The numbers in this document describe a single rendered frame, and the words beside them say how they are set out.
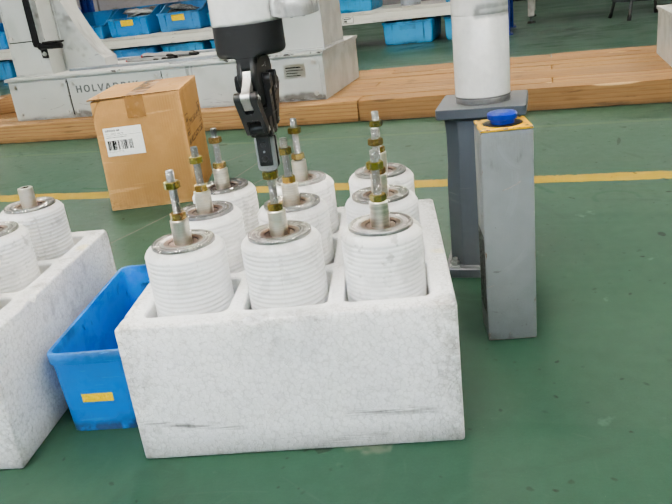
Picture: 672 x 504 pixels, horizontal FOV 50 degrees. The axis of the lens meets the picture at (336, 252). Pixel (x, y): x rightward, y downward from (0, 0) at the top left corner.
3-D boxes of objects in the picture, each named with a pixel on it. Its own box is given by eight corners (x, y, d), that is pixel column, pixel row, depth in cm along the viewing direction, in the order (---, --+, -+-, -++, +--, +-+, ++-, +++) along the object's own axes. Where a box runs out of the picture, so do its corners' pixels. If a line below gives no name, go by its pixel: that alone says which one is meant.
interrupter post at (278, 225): (290, 237, 84) (285, 211, 83) (269, 240, 84) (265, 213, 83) (290, 231, 86) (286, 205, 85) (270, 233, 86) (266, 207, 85)
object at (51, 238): (44, 301, 122) (15, 199, 116) (99, 297, 121) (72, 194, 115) (17, 327, 113) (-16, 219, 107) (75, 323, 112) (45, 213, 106)
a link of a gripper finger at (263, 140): (255, 120, 80) (262, 164, 82) (249, 124, 77) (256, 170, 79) (268, 118, 80) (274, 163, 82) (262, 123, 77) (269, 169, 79)
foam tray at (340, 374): (213, 317, 125) (194, 219, 118) (439, 299, 121) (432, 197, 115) (145, 460, 89) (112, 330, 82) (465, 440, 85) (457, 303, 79)
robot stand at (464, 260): (454, 247, 142) (445, 95, 132) (531, 246, 138) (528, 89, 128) (445, 277, 129) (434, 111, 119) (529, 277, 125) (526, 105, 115)
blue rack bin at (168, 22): (185, 27, 614) (180, 1, 606) (226, 22, 603) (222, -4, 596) (157, 33, 569) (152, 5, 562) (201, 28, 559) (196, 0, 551)
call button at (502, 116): (485, 124, 100) (485, 110, 99) (514, 122, 100) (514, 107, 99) (489, 130, 96) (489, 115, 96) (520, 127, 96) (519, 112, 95)
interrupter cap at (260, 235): (312, 242, 82) (311, 236, 81) (246, 251, 82) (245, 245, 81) (311, 221, 89) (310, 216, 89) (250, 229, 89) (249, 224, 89)
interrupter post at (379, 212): (370, 231, 83) (367, 204, 82) (370, 224, 85) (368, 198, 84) (391, 230, 83) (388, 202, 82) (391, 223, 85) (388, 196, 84)
